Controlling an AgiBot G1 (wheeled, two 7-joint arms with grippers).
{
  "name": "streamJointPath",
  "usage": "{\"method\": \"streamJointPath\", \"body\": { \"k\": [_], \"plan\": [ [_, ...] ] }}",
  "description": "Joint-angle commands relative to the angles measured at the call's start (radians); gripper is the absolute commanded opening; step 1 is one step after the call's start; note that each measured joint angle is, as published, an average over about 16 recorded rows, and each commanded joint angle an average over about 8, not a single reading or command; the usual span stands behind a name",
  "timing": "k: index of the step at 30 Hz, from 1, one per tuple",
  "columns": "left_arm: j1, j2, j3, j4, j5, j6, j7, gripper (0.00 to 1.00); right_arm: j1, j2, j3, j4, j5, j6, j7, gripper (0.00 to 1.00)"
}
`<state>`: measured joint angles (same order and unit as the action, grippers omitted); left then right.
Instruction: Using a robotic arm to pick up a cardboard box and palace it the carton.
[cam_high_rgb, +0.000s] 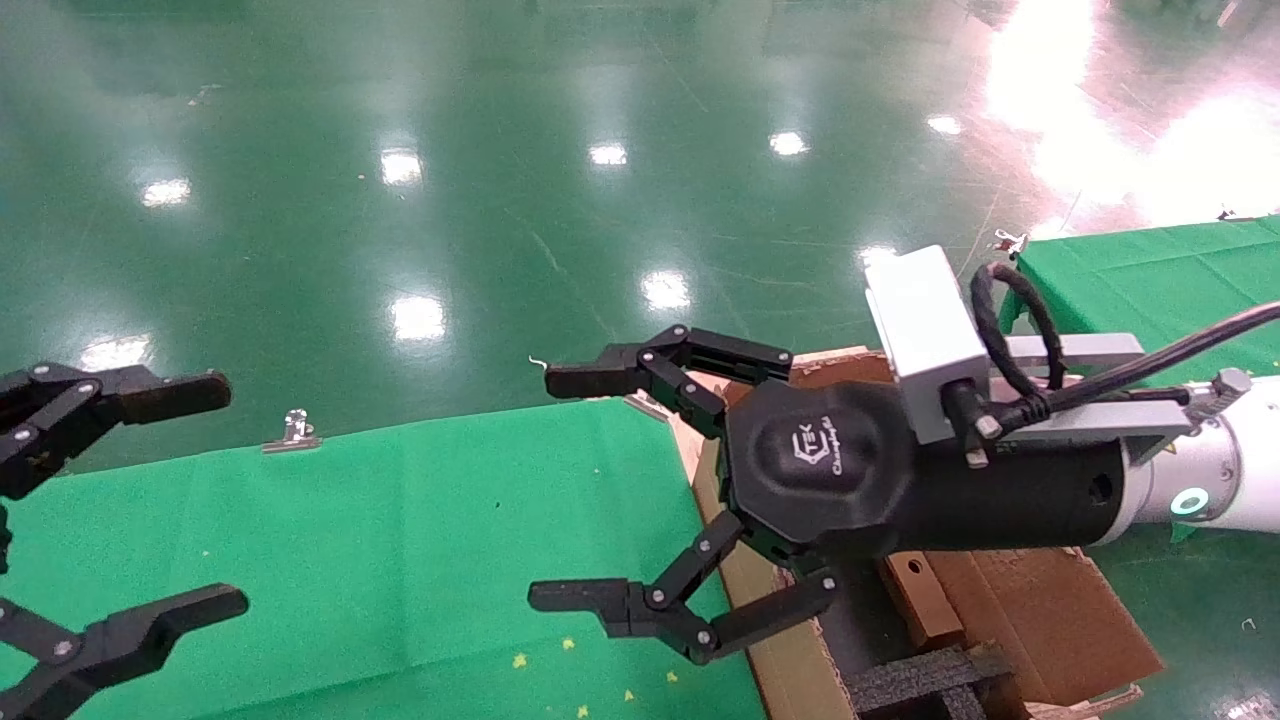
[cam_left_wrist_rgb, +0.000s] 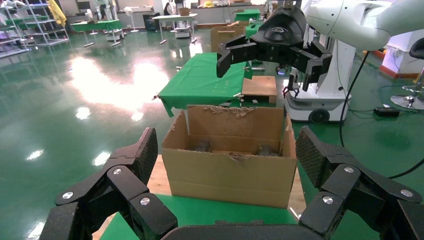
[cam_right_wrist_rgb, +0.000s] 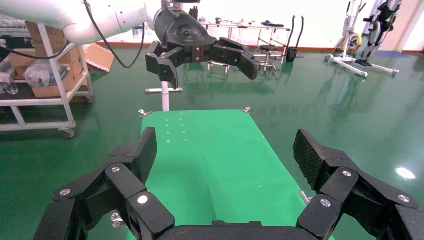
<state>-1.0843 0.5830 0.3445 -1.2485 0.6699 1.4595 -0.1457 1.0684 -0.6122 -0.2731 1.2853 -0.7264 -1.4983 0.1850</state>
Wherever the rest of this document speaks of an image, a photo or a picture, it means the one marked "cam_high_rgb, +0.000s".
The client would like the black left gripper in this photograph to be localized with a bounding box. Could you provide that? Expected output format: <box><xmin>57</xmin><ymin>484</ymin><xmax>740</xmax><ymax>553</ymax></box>
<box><xmin>0</xmin><ymin>362</ymin><xmax>251</xmax><ymax>720</ymax></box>

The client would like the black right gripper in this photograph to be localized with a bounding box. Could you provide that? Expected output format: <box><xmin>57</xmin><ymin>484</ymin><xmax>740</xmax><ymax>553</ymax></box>
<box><xmin>527</xmin><ymin>323</ymin><xmax>1127</xmax><ymax>666</ymax></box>

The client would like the small cardboard box with hole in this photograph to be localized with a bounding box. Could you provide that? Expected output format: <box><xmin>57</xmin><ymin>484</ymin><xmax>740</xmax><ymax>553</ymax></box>
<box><xmin>880</xmin><ymin>550</ymin><xmax>966</xmax><ymax>651</ymax></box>

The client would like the large brown cardboard carton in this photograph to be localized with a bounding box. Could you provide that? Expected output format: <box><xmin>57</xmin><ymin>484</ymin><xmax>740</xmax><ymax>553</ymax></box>
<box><xmin>668</xmin><ymin>345</ymin><xmax>1166</xmax><ymax>720</ymax></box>

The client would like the large green table cloth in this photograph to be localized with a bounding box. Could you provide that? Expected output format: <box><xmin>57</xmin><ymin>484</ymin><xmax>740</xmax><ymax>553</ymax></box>
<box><xmin>0</xmin><ymin>398</ymin><xmax>771</xmax><ymax>720</ymax></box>

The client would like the smooth dark foam block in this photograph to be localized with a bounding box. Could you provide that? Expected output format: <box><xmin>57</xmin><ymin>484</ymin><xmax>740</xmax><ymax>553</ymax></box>
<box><xmin>820</xmin><ymin>560</ymin><xmax>901</xmax><ymax>681</ymax></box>

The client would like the textured dark foam strip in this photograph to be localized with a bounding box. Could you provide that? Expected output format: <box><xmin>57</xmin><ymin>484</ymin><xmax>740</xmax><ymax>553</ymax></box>
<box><xmin>848</xmin><ymin>643</ymin><xmax>1023</xmax><ymax>720</ymax></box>

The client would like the small green table cloth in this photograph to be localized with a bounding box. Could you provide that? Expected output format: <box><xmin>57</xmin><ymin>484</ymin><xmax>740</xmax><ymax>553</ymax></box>
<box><xmin>997</xmin><ymin>215</ymin><xmax>1280</xmax><ymax>546</ymax></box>

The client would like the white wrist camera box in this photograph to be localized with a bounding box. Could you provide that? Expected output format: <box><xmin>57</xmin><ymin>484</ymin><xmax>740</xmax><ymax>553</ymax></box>
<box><xmin>865</xmin><ymin>245</ymin><xmax>991</xmax><ymax>444</ymax></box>

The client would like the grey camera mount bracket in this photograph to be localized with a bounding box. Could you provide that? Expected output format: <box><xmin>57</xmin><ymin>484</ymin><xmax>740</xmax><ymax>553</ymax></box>
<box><xmin>985</xmin><ymin>333</ymin><xmax>1251</xmax><ymax>466</ymax></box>

